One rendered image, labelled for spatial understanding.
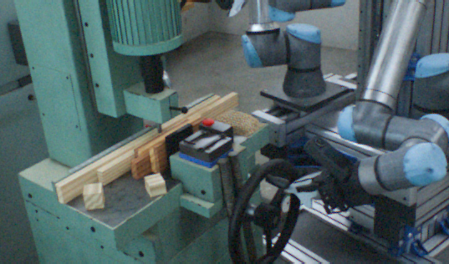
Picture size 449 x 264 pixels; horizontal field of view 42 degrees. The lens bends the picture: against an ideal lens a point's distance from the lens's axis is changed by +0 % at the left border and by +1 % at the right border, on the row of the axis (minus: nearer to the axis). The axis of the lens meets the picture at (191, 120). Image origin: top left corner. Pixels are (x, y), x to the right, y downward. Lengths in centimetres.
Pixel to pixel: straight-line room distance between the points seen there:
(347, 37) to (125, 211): 376
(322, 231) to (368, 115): 119
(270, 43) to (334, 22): 297
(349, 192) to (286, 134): 79
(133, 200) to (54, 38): 49
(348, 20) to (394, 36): 353
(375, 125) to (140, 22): 57
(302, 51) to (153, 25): 75
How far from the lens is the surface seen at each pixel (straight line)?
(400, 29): 135
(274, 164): 138
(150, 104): 149
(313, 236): 238
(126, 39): 140
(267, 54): 197
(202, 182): 138
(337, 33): 494
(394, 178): 117
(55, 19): 155
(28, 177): 179
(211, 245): 162
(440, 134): 125
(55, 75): 164
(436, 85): 172
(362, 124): 127
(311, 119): 208
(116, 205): 138
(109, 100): 156
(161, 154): 145
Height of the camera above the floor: 165
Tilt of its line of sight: 26 degrees down
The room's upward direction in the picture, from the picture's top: 6 degrees counter-clockwise
